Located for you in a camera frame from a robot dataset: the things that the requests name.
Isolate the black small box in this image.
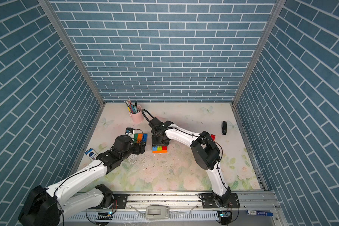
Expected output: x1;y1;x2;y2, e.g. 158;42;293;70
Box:
221;121;227;135

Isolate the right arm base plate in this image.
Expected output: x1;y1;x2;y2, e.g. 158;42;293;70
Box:
198;192;240;209

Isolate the pink pen cup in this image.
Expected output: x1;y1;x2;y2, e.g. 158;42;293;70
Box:
130;105;144;124

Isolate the grey handheld device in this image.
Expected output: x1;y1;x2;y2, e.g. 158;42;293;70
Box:
145;205;170;220

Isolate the blue white card box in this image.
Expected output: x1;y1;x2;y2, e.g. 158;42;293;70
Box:
85;148;98;161

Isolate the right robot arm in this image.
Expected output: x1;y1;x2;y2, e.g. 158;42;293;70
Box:
141;109;232;207

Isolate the blue marker pen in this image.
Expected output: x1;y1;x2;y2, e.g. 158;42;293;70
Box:
246;210;273;217

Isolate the orange lego brick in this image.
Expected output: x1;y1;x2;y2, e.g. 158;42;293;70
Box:
137;133;143;142

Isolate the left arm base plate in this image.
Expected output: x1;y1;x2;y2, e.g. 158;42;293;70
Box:
100;194;129;210

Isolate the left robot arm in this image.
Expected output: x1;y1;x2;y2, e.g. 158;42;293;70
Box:
18;133;147;226

